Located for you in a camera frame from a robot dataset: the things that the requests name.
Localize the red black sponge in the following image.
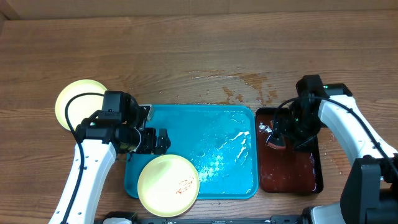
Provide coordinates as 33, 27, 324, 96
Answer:
266, 120, 286, 150

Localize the yellow plate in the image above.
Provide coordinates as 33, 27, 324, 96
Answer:
137, 154, 200, 217
55, 79, 107, 131

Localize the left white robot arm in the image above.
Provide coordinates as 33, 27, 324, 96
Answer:
50, 91, 171, 223

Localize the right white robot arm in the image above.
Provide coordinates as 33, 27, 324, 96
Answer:
267, 75, 397, 224

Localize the dark red water tray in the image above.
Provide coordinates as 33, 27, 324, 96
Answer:
255, 107, 324, 195

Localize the teal plastic tray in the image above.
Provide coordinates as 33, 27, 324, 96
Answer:
124, 104, 259, 200

